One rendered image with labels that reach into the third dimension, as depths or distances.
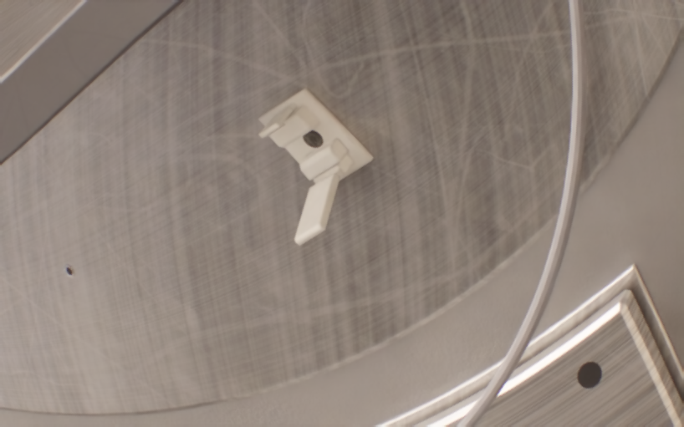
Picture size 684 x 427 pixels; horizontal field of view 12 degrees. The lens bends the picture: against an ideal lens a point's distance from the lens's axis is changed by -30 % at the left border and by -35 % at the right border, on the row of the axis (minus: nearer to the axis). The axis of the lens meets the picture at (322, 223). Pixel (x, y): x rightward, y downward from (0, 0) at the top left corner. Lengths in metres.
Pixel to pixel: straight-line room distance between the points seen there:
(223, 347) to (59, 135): 0.07
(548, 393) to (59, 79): 0.16
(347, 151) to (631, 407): 0.12
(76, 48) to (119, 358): 0.15
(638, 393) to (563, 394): 0.03
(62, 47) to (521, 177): 0.13
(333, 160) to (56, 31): 0.10
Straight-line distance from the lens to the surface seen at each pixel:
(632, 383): 0.94
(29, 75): 0.92
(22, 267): 1.03
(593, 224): 0.93
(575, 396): 0.96
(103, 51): 0.90
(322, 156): 0.95
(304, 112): 0.95
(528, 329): 0.93
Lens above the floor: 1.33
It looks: 35 degrees down
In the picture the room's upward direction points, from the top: 6 degrees counter-clockwise
